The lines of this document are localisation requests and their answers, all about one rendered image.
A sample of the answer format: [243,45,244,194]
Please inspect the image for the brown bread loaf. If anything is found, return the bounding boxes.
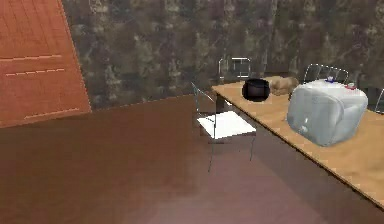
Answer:
[268,76,300,97]

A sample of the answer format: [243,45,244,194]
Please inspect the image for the silver toaster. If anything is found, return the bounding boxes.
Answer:
[286,76,369,148]

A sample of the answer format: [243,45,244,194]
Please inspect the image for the light wooden table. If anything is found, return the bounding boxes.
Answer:
[211,75,384,210]

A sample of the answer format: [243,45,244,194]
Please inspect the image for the orange wooden room door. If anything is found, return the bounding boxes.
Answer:
[0,0,93,129]

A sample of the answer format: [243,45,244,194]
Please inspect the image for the white seat wire chair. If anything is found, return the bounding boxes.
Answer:
[190,81,258,174]

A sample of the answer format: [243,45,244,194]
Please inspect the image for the wire frame chair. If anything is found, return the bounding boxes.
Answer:
[303,63,350,85]
[218,56,253,81]
[373,87,384,115]

